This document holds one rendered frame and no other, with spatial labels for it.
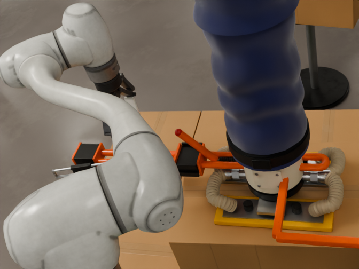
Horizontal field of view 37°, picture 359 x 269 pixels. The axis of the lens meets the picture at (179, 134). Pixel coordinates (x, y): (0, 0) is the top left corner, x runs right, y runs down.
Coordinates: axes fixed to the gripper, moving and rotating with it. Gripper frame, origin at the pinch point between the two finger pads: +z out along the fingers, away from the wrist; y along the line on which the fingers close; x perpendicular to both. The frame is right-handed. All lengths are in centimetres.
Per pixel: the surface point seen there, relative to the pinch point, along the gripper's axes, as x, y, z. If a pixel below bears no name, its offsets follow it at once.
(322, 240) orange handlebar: -58, -25, 13
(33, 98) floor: 169, 149, 121
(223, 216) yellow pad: -27.6, -12.1, 24.4
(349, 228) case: -63, -11, 27
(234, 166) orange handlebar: -30.9, -2.1, 13.4
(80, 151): 20.3, -0.2, 11.4
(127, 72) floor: 102, 177, 121
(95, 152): 14.9, -0.4, 11.5
